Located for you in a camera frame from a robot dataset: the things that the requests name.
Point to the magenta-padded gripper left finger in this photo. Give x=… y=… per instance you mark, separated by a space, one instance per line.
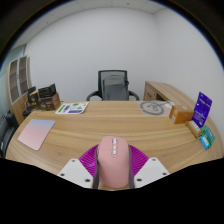
x=75 y=170

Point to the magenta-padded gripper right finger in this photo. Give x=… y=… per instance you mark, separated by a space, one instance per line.
x=151 y=170

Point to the pink computer mouse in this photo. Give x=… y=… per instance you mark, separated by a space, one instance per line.
x=113 y=163

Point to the pink and blue mouse pad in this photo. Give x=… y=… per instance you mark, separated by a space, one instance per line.
x=36 y=133

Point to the blue packet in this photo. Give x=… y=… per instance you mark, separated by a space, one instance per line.
x=204 y=142

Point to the round grey printed disc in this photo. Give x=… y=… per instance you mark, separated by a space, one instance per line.
x=154 y=108

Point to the white printed sticker sheet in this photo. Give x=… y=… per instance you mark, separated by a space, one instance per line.
x=71 y=108

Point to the orange-brown box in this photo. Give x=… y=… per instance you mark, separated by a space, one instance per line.
x=181 y=114

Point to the green packet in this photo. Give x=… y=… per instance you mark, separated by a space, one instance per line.
x=209 y=134

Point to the wide brown cardboard box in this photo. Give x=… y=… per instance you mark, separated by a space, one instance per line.
x=50 y=102

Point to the black sofa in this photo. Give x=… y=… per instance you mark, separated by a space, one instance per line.
x=6 y=131

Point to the purple standing card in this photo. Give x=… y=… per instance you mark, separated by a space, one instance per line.
x=202 y=109

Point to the wooden side desk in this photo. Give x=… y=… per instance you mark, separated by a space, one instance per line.
x=166 y=90

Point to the black visitor chair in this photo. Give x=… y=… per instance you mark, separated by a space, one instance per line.
x=30 y=100

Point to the dark printed cardboard box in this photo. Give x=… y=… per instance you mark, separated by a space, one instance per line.
x=46 y=91

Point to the grey backpack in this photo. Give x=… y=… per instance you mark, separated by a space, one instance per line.
x=115 y=88

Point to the black mesh office chair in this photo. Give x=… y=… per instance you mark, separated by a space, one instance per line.
x=111 y=72

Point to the wooden shelf cabinet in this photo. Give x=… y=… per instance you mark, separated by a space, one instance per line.
x=16 y=80

